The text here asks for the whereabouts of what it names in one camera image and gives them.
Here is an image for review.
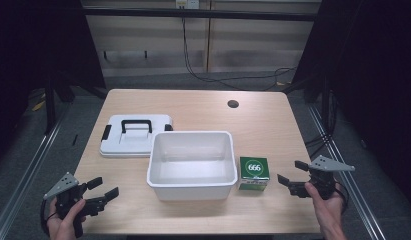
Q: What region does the black curtain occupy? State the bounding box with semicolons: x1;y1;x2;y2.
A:
0;0;107;168
291;0;411;201

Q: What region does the black wall cable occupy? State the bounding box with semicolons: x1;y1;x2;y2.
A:
180;15;298;92

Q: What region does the metal floor rail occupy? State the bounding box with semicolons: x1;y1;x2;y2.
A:
307;105;387;240
0;109;71;240

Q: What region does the black metal stand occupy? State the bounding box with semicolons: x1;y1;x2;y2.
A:
282;71;339;159

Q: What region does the white plastic storage bin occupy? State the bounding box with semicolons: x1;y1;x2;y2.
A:
146;130;239;202

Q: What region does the green and white box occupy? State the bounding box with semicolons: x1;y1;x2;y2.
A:
238;156;271;192

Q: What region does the right hand-held gripper cable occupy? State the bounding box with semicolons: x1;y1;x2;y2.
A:
333;180;350;215

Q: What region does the hand-held gripper cable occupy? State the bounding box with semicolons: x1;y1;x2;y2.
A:
333;180;350;215
40;199;58;237

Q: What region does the white wall power outlet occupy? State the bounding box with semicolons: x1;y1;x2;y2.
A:
175;0;201;10

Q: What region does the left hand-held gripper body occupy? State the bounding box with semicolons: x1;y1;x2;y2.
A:
42;171;109;239

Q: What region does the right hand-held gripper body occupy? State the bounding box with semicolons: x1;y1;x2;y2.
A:
287;154;356;201

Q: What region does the left hand-held gripper cable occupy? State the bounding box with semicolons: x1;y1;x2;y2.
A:
40;199;58;237

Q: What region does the white lid with black handle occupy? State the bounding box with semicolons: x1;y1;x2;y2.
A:
99;114;174;159

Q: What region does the black horizontal bar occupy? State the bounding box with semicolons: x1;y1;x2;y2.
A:
82;7;318;23

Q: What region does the person's left hand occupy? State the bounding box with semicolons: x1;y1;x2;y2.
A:
46;198;88;240

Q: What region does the person's right hand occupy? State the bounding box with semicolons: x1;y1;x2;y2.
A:
304;181;345;232

